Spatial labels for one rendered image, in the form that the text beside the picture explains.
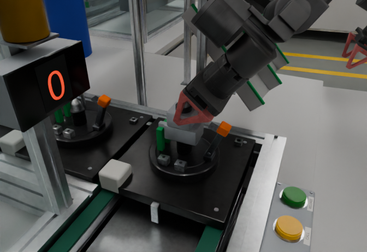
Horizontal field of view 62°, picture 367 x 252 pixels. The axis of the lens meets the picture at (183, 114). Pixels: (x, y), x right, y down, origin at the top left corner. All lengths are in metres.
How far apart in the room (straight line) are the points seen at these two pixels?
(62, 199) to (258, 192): 0.34
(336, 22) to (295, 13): 4.21
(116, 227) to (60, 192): 0.12
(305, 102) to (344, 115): 0.13
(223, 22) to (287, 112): 0.63
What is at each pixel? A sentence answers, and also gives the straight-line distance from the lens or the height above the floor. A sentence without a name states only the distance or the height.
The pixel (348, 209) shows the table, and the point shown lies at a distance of 0.76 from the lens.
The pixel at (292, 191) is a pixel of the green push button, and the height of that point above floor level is 0.97.
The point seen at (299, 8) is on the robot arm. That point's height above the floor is 1.28.
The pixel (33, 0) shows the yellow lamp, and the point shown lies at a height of 1.30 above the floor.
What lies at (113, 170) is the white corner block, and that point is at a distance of 0.58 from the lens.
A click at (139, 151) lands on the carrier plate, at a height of 0.97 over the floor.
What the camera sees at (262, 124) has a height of 0.86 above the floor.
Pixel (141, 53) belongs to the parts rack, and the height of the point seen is 1.09.
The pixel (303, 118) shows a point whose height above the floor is 0.86.
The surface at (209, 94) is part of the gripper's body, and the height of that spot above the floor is 1.14.
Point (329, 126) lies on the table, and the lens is 1.01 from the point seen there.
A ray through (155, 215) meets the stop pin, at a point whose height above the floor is 0.95.
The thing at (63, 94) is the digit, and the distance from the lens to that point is 0.43.
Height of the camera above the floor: 1.37
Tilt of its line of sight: 32 degrees down
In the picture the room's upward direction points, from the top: straight up
